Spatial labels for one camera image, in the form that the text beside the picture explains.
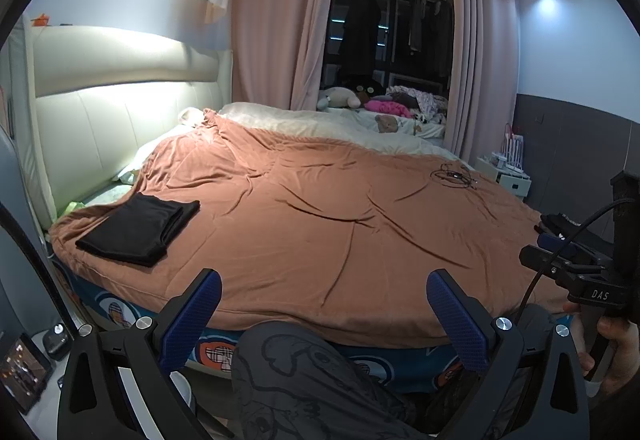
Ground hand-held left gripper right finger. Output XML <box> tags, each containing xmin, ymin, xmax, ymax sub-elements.
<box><xmin>425</xmin><ymin>269</ymin><xmax>592</xmax><ymax>440</ymax></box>

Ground black shorts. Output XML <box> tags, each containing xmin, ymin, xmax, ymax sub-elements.
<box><xmin>75</xmin><ymin>194</ymin><xmax>202</xmax><ymax>268</ymax></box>

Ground brown blanket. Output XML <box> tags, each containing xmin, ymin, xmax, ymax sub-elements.
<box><xmin>49</xmin><ymin>108</ymin><xmax>573</xmax><ymax>350</ymax></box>

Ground dark hanging clothes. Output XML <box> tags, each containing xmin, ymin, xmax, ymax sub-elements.
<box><xmin>406</xmin><ymin>0</ymin><xmax>454</xmax><ymax>77</ymax></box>

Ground person's grey printed pants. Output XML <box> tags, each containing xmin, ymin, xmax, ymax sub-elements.
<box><xmin>229</xmin><ymin>305</ymin><xmax>592</xmax><ymax>440</ymax></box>

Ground white nightstand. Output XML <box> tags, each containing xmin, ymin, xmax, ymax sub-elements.
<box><xmin>474</xmin><ymin>155</ymin><xmax>533</xmax><ymax>198</ymax></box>

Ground black cable coil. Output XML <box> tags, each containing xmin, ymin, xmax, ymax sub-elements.
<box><xmin>431</xmin><ymin>163</ymin><xmax>481</xmax><ymax>191</ymax></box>

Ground black tablet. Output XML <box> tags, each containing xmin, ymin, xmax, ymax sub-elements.
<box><xmin>0</xmin><ymin>332</ymin><xmax>54</xmax><ymax>415</ymax></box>

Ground black round device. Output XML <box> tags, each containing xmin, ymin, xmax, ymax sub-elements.
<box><xmin>44</xmin><ymin>324</ymin><xmax>72</xmax><ymax>357</ymax></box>

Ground person's right hand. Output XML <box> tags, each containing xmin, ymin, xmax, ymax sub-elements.
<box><xmin>562</xmin><ymin>300</ymin><xmax>640</xmax><ymax>393</ymax></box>

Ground black and white patterned cloth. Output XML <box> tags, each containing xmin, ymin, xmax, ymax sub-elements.
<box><xmin>389</xmin><ymin>86</ymin><xmax>447</xmax><ymax>123</ymax></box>

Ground cream padded headboard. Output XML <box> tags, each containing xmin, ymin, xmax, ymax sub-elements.
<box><xmin>30</xmin><ymin>25</ymin><xmax>235</xmax><ymax>227</ymax></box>

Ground cream pillow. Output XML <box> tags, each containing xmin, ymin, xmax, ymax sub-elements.
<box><xmin>177</xmin><ymin>106</ymin><xmax>222</xmax><ymax>128</ymax></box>

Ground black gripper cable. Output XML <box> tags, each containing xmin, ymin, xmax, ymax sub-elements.
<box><xmin>517</xmin><ymin>197</ymin><xmax>633</xmax><ymax>321</ymax></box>

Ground cream duvet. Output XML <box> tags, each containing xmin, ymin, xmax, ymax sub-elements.
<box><xmin>217</xmin><ymin>101</ymin><xmax>462</xmax><ymax>160</ymax></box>

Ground blue printed bed sheet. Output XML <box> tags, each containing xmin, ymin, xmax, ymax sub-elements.
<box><xmin>50</xmin><ymin>254</ymin><xmax>468</xmax><ymax>397</ymax></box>

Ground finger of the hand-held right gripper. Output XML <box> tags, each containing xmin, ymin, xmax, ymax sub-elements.
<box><xmin>540</xmin><ymin>213</ymin><xmax>583</xmax><ymax>236</ymax></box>
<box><xmin>536</xmin><ymin>231</ymin><xmax>596</xmax><ymax>266</ymax></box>

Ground beige plush toy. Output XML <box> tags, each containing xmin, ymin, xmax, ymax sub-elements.
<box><xmin>317</xmin><ymin>85</ymin><xmax>362</xmax><ymax>111</ymax></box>

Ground pink curtain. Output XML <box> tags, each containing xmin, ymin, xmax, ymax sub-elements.
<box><xmin>230</xmin><ymin>0</ymin><xmax>337</xmax><ymax>112</ymax></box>
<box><xmin>444</xmin><ymin>0</ymin><xmax>522</xmax><ymax>162</ymax></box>

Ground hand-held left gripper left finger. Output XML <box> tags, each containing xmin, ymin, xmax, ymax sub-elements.
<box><xmin>57</xmin><ymin>267</ymin><xmax>236</xmax><ymax>440</ymax></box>

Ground pink plush toy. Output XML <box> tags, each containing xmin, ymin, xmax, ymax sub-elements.
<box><xmin>364</xmin><ymin>99</ymin><xmax>410</xmax><ymax>118</ymax></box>

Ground striped bag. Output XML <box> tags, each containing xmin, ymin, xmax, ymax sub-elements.
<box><xmin>502</xmin><ymin>123</ymin><xmax>527</xmax><ymax>172</ymax></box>

